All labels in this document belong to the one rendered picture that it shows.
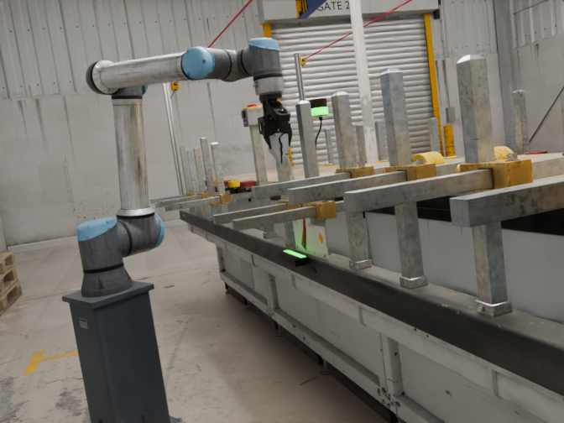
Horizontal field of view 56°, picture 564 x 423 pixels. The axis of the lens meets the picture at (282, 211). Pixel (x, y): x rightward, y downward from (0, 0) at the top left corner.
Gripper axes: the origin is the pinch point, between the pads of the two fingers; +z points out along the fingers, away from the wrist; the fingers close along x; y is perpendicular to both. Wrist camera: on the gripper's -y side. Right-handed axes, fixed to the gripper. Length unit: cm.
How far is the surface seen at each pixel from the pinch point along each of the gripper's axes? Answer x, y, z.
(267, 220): 10.1, -9.3, 16.6
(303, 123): -6.5, -5.6, -9.7
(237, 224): 18.9, -9.3, 16.3
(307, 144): -7.0, -5.6, -3.4
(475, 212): 19, -109, 7
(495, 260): -8, -81, 21
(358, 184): 6, -59, 6
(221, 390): 16, 77, 101
